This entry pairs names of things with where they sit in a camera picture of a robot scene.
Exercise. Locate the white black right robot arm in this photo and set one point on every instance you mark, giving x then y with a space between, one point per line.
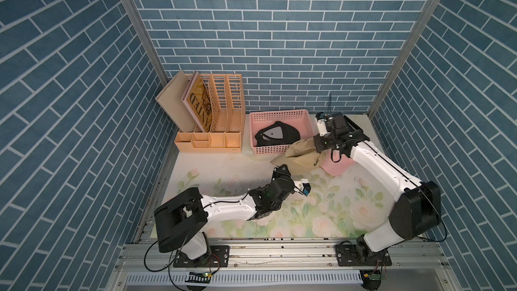
417 205

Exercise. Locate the wanted poster book pink edge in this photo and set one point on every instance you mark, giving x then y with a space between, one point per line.
197 100

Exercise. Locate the black baseball cap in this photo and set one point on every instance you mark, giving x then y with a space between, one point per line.
277 134

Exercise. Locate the beige baseball cap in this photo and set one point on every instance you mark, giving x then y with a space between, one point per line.
301 157

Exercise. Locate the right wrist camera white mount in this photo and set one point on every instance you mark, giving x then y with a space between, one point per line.
321 119

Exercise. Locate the pink perforated plastic basket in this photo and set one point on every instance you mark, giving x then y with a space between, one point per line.
299 119

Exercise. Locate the floral table mat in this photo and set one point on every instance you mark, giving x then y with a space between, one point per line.
183 217

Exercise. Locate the peach plastic desk organizer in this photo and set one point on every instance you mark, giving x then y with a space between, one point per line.
228 107

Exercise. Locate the pink baseball cap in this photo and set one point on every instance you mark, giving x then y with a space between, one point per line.
336 168

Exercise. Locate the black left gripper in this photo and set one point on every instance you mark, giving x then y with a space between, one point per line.
279 172

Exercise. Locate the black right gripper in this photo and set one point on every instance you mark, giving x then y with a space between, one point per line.
317 147

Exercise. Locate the beige flat board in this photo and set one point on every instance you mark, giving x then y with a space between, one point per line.
170 100

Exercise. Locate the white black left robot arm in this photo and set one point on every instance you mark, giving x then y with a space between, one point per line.
180 221

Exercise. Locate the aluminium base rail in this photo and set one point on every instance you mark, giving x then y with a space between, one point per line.
284 264

